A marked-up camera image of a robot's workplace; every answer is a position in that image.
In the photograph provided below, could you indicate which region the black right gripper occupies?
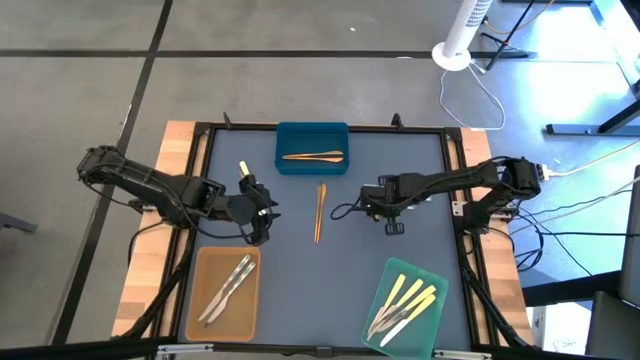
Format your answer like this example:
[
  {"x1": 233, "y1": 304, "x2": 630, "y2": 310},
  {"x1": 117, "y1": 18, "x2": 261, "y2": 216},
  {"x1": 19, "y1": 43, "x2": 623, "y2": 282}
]
[{"x1": 360, "y1": 172, "x2": 408, "y2": 237}]

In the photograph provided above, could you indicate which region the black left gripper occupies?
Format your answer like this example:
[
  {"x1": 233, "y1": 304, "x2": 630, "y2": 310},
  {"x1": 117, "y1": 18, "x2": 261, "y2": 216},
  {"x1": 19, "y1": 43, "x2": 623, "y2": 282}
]
[{"x1": 221, "y1": 172, "x2": 283, "y2": 248}]

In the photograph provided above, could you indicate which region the blue plastic bin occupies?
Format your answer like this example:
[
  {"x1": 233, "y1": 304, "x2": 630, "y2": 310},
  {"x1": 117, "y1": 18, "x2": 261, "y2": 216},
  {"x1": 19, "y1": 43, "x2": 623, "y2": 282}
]
[{"x1": 274, "y1": 121, "x2": 351, "y2": 177}]

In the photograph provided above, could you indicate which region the grey-blue table mat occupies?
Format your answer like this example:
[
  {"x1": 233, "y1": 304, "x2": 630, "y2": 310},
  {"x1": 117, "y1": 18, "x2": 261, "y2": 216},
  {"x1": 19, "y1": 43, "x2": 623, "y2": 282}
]
[{"x1": 177, "y1": 127, "x2": 475, "y2": 351}]

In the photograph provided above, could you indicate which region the orange plastic bin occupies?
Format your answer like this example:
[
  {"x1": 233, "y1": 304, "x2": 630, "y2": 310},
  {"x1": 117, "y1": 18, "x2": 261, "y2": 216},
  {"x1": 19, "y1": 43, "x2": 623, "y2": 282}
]
[{"x1": 184, "y1": 245, "x2": 262, "y2": 343}]

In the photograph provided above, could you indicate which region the green plastic bin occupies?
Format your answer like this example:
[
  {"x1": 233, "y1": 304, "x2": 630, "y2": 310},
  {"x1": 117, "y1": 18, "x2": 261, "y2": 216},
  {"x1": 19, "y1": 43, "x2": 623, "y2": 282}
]
[{"x1": 360, "y1": 257, "x2": 450, "y2": 360}]

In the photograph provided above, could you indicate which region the white tower fan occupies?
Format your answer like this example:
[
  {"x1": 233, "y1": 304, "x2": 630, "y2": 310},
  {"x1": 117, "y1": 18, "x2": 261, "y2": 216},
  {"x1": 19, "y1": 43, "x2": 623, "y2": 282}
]
[{"x1": 431, "y1": 0, "x2": 495, "y2": 72}]

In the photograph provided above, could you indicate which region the black floor beam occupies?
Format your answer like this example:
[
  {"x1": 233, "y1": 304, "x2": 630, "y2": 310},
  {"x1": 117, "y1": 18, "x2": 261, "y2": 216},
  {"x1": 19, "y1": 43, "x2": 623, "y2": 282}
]
[{"x1": 521, "y1": 269, "x2": 623, "y2": 308}]

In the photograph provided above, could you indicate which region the black tripod stand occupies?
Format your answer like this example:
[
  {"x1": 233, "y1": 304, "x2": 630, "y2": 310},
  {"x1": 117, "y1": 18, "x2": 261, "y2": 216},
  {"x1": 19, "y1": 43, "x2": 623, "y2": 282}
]
[{"x1": 480, "y1": 0, "x2": 539, "y2": 72}]

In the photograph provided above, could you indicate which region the black rig crossbar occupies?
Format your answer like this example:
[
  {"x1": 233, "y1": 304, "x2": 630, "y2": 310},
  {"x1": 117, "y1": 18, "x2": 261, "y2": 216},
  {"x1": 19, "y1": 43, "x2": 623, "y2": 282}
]
[{"x1": 0, "y1": 337, "x2": 640, "y2": 360}]

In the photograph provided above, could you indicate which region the grey upright panel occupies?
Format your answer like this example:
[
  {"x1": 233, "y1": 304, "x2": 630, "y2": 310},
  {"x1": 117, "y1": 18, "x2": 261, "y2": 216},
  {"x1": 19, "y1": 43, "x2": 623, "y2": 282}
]
[{"x1": 618, "y1": 164, "x2": 640, "y2": 307}]

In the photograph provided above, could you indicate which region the grey furniture leg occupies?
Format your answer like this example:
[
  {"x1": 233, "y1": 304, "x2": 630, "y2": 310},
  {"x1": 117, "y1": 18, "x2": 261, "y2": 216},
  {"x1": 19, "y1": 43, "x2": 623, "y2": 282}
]
[{"x1": 0, "y1": 211, "x2": 39, "y2": 235}]

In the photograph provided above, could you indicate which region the grey box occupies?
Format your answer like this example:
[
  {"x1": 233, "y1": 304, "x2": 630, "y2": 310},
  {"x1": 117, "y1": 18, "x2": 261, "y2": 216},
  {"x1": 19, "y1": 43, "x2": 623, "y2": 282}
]
[{"x1": 584, "y1": 291, "x2": 640, "y2": 360}]

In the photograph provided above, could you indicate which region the black table frame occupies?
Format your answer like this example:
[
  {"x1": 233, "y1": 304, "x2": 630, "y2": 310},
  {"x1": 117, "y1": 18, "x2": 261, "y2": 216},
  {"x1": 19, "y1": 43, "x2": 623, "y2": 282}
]
[{"x1": 112, "y1": 112, "x2": 535, "y2": 360}]

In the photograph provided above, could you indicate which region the white fan cable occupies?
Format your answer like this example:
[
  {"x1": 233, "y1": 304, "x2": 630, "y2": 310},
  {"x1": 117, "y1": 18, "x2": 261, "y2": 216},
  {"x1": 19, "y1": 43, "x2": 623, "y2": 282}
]
[{"x1": 438, "y1": 59, "x2": 506, "y2": 132}]

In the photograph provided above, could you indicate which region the silver rail bracket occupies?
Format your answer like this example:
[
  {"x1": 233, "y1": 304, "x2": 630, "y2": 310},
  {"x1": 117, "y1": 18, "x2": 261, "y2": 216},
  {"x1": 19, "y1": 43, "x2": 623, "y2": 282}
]
[
  {"x1": 436, "y1": 349, "x2": 494, "y2": 360},
  {"x1": 156, "y1": 342, "x2": 215, "y2": 360}
]

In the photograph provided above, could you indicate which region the white floor cable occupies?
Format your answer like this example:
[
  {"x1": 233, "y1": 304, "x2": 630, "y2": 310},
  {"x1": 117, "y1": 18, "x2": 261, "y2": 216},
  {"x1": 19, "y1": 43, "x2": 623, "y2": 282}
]
[{"x1": 507, "y1": 177, "x2": 640, "y2": 236}]

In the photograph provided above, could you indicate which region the black desk leg frame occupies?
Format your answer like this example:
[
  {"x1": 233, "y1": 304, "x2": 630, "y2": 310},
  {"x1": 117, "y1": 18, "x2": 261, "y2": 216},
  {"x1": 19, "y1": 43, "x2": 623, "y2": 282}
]
[{"x1": 499, "y1": 0, "x2": 640, "y2": 137}]

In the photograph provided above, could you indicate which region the black cable bundle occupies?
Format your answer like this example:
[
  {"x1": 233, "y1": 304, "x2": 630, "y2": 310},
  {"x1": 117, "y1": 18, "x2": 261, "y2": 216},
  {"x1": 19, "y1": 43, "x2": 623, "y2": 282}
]
[{"x1": 512, "y1": 197, "x2": 640, "y2": 279}]

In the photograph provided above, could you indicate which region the yellow floor cable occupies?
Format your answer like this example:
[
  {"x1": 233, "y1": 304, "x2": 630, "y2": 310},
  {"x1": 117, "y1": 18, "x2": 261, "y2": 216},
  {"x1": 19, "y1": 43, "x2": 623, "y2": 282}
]
[{"x1": 482, "y1": 0, "x2": 558, "y2": 37}]

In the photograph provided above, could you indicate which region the beige floor cable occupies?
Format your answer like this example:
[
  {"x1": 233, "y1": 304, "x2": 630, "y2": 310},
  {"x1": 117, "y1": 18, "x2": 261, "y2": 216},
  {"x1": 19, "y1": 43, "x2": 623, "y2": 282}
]
[{"x1": 549, "y1": 139, "x2": 640, "y2": 177}]

